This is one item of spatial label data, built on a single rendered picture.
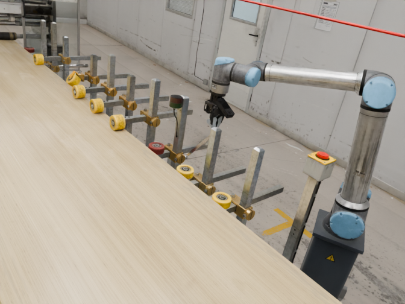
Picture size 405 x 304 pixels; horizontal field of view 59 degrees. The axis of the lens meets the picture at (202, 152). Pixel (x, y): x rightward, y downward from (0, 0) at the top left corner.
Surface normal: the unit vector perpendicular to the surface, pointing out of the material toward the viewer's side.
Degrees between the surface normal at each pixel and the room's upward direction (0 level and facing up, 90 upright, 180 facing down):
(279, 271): 0
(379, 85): 83
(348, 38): 90
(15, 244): 0
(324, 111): 90
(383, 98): 82
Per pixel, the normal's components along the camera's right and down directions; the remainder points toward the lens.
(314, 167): -0.76, 0.18
